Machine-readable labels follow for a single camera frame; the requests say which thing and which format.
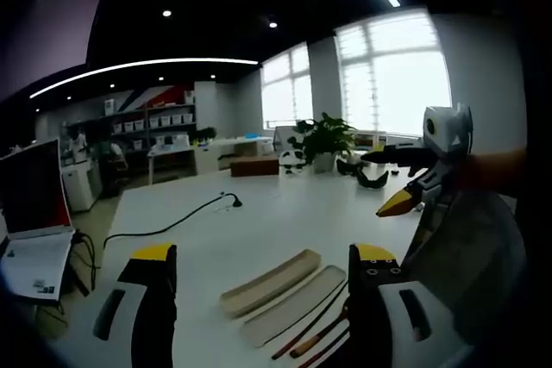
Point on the brown cardboard box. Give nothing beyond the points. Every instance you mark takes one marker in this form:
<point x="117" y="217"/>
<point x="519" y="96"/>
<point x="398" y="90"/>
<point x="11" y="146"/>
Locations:
<point x="254" y="166"/>

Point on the white cabinet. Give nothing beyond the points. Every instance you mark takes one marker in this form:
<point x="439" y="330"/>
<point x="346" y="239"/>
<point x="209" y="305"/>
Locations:
<point x="82" y="187"/>

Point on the dark wooden chopstick utensil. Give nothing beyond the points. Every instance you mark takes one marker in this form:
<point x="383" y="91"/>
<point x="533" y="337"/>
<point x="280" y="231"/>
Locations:
<point x="310" y="322"/>
<point x="323" y="353"/>

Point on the green potted plant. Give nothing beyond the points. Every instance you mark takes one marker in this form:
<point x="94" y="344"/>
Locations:
<point x="323" y="139"/>

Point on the storage shelf with white bins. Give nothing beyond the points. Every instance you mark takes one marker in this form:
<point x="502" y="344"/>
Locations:
<point x="151" y="120"/>

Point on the beige cutlery case lid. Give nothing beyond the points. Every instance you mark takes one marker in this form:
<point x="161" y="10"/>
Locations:
<point x="271" y="284"/>

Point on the dark monitor screen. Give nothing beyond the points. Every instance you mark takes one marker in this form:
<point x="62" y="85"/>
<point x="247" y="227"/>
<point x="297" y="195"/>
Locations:
<point x="32" y="189"/>

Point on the white side desk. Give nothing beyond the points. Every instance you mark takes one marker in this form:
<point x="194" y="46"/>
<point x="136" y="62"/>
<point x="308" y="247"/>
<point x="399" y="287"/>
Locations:
<point x="170" y="157"/>

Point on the wooden spoon utensil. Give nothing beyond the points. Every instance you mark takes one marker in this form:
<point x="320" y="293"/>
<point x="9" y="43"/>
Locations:
<point x="319" y="335"/>

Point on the black headset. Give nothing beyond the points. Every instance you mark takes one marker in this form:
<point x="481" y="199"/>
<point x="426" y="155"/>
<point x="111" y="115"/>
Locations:
<point x="347" y="166"/>
<point x="371" y="180"/>

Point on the white paper box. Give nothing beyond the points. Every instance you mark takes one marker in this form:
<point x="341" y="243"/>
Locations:
<point x="36" y="262"/>

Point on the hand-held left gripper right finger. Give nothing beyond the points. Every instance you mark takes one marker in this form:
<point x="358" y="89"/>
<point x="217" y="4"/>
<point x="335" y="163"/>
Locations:
<point x="379" y="299"/>

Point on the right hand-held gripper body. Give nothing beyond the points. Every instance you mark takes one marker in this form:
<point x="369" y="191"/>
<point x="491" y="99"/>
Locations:
<point x="446" y="131"/>

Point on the beige cutlery case tray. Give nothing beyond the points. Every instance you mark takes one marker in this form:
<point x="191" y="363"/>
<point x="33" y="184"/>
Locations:
<point x="293" y="307"/>

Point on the person's grey clothing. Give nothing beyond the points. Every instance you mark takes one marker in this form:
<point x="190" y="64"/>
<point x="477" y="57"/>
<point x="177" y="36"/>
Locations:
<point x="470" y="264"/>

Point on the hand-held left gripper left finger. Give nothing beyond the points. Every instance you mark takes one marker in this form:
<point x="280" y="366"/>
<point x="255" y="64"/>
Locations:
<point x="146" y="299"/>

